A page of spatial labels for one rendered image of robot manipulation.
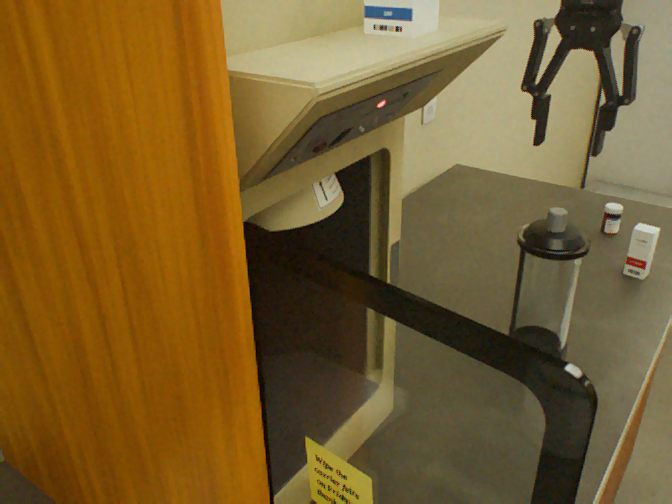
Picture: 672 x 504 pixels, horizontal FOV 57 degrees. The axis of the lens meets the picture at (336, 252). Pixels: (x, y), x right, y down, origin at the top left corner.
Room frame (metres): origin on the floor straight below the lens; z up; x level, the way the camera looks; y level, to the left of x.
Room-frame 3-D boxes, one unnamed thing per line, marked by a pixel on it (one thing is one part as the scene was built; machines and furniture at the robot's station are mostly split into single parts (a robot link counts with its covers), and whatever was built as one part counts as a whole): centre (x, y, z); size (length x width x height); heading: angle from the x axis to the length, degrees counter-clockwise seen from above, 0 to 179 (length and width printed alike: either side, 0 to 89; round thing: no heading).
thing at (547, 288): (0.85, -0.34, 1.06); 0.11 x 0.11 x 0.21
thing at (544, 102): (0.87, -0.30, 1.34); 0.03 x 0.01 x 0.07; 144
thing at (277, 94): (0.56, -0.04, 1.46); 0.32 x 0.11 x 0.10; 144
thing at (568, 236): (0.85, -0.34, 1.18); 0.09 x 0.09 x 0.07
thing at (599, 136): (0.82, -0.37, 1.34); 0.03 x 0.01 x 0.07; 144
